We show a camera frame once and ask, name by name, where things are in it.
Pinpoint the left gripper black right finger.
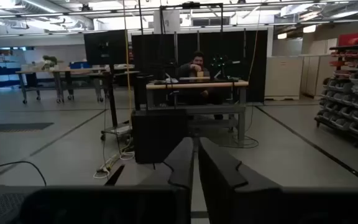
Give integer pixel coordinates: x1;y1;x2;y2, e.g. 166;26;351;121
198;137;281;224

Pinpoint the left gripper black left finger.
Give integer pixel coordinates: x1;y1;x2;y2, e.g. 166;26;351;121
163;137;195;224

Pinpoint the black computer case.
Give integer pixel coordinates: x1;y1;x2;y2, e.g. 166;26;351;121
131;108;190;165

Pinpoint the wood-top metal workbench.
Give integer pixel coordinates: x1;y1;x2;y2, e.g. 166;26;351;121
145;79;249;144

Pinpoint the person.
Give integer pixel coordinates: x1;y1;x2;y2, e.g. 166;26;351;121
176;50;225;121

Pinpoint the beige cabinet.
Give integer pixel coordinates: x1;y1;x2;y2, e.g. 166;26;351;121
300;54;336;99
264;55;304;101

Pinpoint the wooden table on casters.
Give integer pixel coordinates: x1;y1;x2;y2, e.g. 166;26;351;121
15;68;65;105
53;67;109;103

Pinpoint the black monitor on stand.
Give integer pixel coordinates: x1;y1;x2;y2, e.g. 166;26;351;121
83;29;133;141

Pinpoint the white square column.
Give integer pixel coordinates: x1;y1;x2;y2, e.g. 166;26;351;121
153;10;181;35

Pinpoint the blue bin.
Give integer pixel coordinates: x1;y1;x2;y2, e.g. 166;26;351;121
69;60;91;70

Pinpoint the storage bin rack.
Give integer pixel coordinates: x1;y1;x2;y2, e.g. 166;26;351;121
314;42;358;147

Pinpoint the dark floor mat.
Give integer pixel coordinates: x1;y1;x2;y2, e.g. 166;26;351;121
0;121;55;133

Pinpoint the green potted plant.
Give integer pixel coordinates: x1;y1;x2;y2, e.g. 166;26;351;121
41;54;59;71

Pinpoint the red box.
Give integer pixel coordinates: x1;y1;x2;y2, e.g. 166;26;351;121
337;32;358;48

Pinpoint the yellow hanging cable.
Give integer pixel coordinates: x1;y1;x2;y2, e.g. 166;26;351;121
122;0;134;128
247;29;259;83

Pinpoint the black partition wall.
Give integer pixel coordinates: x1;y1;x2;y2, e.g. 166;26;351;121
131;29;269;104

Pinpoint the black cable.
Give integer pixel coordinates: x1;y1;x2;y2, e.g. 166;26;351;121
0;160;47;187

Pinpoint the black overhead camera frame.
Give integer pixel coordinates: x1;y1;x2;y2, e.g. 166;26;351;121
159;1;224;57

